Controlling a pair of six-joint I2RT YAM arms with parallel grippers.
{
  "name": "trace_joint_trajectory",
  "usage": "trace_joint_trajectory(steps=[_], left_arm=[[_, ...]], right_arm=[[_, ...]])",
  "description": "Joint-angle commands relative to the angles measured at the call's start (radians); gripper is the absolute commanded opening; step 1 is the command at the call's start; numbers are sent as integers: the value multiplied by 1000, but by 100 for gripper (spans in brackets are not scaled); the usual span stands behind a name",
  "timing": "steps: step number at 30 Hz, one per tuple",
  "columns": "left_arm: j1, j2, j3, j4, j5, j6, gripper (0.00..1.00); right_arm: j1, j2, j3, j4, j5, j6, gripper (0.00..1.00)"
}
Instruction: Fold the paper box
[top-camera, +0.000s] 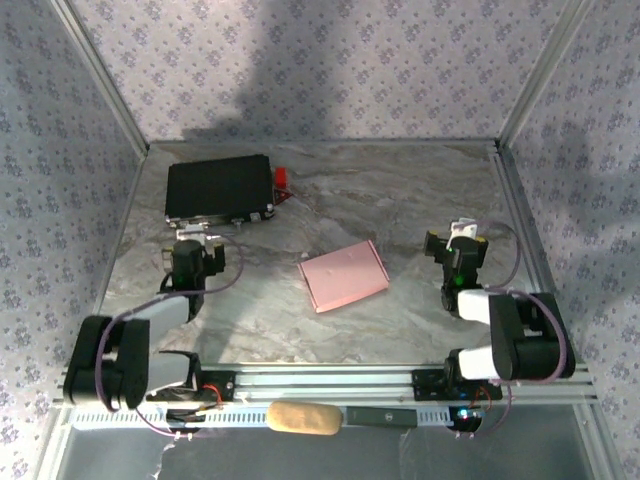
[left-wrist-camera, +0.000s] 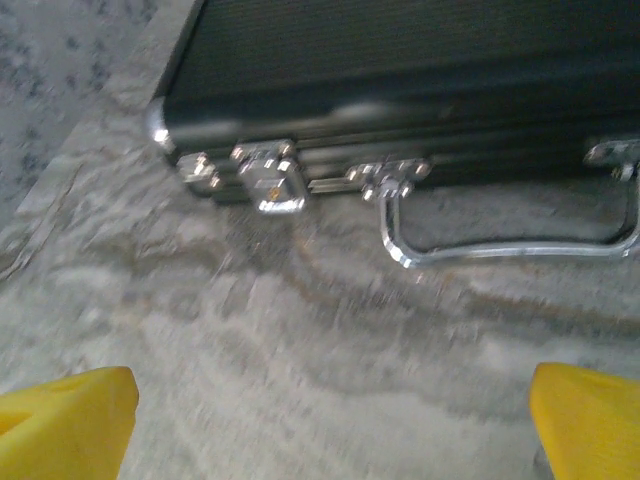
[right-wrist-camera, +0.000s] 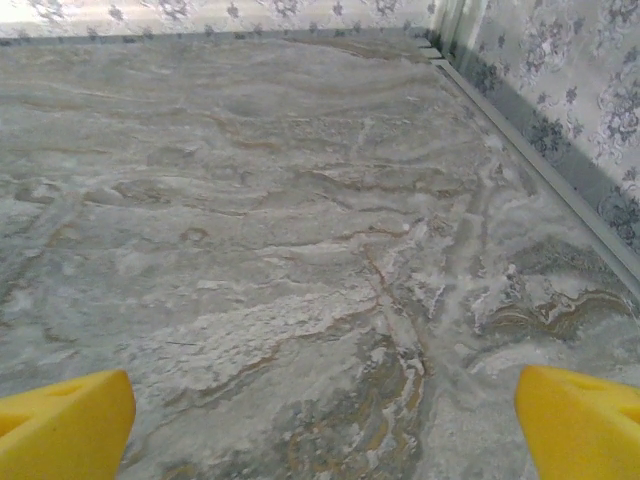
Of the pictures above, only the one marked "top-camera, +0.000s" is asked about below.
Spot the pink paper box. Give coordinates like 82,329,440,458
297,239,390,315

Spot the black carrying case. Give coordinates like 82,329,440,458
164,154,277,241

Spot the black flat bar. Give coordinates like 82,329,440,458
345,407,419,428

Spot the tan foam pad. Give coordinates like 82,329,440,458
267,400,342,436

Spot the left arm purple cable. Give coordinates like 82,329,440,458
97,234,246,441

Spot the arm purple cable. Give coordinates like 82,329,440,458
97,234,246,441
474,219,569,439

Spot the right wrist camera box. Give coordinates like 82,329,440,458
448,218,479,240

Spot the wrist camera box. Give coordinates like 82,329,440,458
448,218,479,240
174,222,211,244

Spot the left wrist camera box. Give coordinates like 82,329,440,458
174,222,211,244

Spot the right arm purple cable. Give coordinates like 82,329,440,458
474,219,569,439

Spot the aluminium side rail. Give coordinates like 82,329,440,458
492,142,586,366

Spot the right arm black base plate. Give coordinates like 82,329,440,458
410,368,504,401

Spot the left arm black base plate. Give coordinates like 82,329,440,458
144,370,237,404

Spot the white slotted cable duct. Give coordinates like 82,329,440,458
69,405,494,431

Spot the wide aluminium base rail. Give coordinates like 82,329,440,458
54,364,599,406

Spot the aluminium frame post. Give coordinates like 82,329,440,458
49,0,151,154
497,0,599,151

